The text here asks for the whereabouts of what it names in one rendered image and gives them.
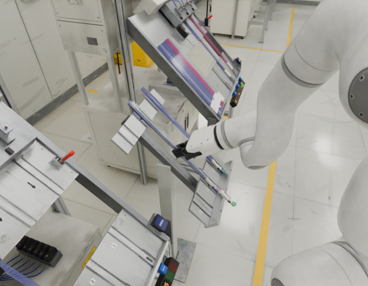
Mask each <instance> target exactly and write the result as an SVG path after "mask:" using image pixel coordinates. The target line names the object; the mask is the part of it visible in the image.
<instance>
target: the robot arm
mask: <svg viewBox="0 0 368 286"><path fill-rule="evenodd" d="M339 70H340V72H339V80H338V94H339V98H340V102H341V105H342V107H343V109H344V110H345V112H346V113H347V114H348V115H349V116H350V117H351V118H352V119H353V120H354V121H355V122H356V123H358V124H359V125H361V126H362V127H364V128H366V129H367V130H368V0H322V1H321V2H320V3H319V5H318V6H317V7H316V8H315V10H314V11H313V13H312V14H311V15H310V17H309V18H308V19H307V21H306V22H305V23H304V25H303V27H302V28H301V29H300V31H299V32H298V33H297V35H296V36H295V37H294V39H293V41H292V42H291V43H290V45H289V46H288V47H287V49H286V50H285V52H284V53H283V55H282V56H281V57H280V59H279V60H278V62H277V63H276V65H275V66H274V67H273V69H272V70H271V72H270V73H269V75H268V76H267V77H266V79H265V80H264V82H263V83H262V85H261V87H260V89H259V92H258V96H257V109H255V110H252V111H249V112H247V113H244V114H242V115H238V116H235V117H233V118H230V119H228V120H224V121H222V122H219V123H218V124H215V125H210V126H207V127H204V128H200V129H197V130H195V131H193V133H192V134H191V136H190V139H189V140H187V141H185V143H184V142H183V143H181V144H178V146H179V147H180V148H177V149H174V150H172V153H173V154H174V155H175V156H176V158H179V157H183V156H185V158H186V160H187V161H188V160H190V159H192V158H193V159H200V158H203V157H206V156H209V155H211V154H214V153H217V152H219V151H221V150H231V149H234V148H238V147H239V148H240V155H241V160H242V163H243V165H244V166H245V167H246V168H248V169H251V170H258V169H263V168H264V167H266V166H268V165H270V164H271V163H273V162H274V161H275V160H276V159H278V158H279V157H280V156H281V155H282V154H283V153H284V152H285V150H286V149H287V147H288V145H289V143H290V140H291V136H292V132H293V128H294V122H295V114H296V109H297V108H298V107H299V106H300V105H301V104H302V103H303V102H304V101H305V100H306V99H307V98H309V97H310V96H311V95H312V94H313V93H314V92H315V91H316V90H318V89H319V88H320V87H321V86H322V85H323V84H325V83H326V81H328V80H329V79H330V78H331V77H332V76H333V75H335V74H336V73H337V72H338V71H339ZM337 224H338V227H339V230H340V232H341V233H342V236H341V237H340V238H338V239H337V240H334V241H332V242H328V243H325V244H323V245H320V246H316V247H313V248H311V249H307V250H304V251H301V252H298V253H296V254H293V255H290V256H288V257H287V258H284V259H283V260H282V261H280V262H279V263H278V264H277V265H276V266H275V267H274V269H273V271H272V273H271V277H270V285H271V286H368V155H367V156H366V157H365V158H364V159H363V160H362V161H361V163H360V164H359V165H358V167H357V168H356V170H355V171H354V173H353V175H352V177H351V178H350V181H349V183H348V185H347V186H346V189H345V191H344V193H343V195H342V198H341V200H340V204H339V207H338V211H337Z"/></svg>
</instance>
